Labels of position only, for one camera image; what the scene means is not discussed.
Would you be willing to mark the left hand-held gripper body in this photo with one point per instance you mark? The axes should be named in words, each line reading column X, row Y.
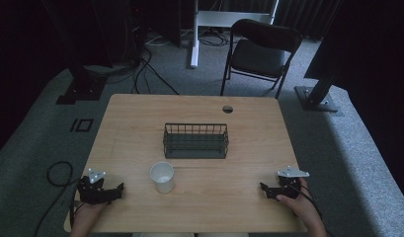
column 91, row 192

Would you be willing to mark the white desk frame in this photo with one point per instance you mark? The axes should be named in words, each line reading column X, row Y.
column 202, row 18

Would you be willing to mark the black folding chair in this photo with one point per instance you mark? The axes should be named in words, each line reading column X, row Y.
column 260, row 56

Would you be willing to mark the white paper cup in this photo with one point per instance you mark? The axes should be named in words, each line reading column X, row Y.
column 162, row 177

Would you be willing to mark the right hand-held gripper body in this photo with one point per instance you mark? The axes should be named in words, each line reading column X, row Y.
column 290, row 184

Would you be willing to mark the person's right hand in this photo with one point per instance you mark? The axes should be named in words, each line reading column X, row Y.
column 298, row 205

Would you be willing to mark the black metal stand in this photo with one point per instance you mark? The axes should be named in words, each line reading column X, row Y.
column 82, row 85
column 318, row 98

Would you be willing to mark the person's left hand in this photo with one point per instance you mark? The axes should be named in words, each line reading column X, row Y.
column 87, row 215

